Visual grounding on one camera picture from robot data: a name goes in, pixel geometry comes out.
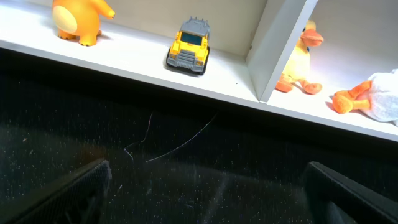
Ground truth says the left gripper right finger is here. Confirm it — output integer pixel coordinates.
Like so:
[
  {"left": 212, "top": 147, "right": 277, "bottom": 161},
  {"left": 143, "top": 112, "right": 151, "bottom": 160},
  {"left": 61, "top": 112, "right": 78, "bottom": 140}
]
[{"left": 303, "top": 161, "right": 398, "bottom": 224}]

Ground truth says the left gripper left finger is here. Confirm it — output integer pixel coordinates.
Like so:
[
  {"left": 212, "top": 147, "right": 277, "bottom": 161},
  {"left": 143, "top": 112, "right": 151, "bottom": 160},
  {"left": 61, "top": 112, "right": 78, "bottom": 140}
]
[{"left": 0, "top": 158, "right": 112, "bottom": 224}]

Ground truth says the grey and yellow toy truck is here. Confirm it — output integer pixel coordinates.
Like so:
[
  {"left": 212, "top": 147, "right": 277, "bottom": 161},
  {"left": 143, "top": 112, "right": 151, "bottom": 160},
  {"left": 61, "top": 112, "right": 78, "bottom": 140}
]
[{"left": 165, "top": 16, "right": 211, "bottom": 76}]

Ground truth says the white plush duck yellow hat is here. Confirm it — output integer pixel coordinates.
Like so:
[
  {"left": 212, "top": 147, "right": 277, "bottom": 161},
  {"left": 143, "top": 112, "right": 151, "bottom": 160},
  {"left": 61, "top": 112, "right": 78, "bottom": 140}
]
[{"left": 331, "top": 68, "right": 398, "bottom": 127}]

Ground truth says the white shelf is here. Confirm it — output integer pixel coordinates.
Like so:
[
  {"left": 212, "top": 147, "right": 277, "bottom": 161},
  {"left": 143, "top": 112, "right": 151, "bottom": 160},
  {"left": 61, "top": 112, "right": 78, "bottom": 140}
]
[{"left": 0, "top": 0, "right": 398, "bottom": 142}]

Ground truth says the yellow rubber duck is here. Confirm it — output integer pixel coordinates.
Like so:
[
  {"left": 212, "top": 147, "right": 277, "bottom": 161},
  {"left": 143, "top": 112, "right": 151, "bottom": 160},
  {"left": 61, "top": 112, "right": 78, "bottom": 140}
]
[{"left": 52, "top": 0, "right": 116, "bottom": 47}]

